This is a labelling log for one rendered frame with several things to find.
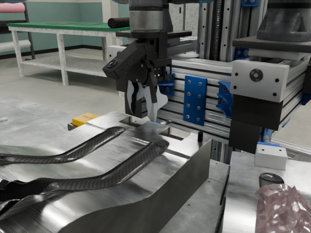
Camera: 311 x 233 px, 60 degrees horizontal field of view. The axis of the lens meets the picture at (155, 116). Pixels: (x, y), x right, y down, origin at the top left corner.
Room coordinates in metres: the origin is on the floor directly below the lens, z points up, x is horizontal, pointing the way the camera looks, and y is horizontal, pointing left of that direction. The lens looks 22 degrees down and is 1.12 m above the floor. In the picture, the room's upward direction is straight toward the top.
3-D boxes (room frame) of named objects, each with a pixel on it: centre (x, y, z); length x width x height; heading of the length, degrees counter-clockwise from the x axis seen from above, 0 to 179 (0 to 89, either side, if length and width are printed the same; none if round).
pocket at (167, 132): (0.49, -0.04, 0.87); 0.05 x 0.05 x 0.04; 55
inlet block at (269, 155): (0.48, -0.23, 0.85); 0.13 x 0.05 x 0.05; 162
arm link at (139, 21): (0.65, 0.02, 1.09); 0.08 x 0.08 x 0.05
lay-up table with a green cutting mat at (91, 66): (4.55, 1.18, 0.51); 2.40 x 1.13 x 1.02; 59
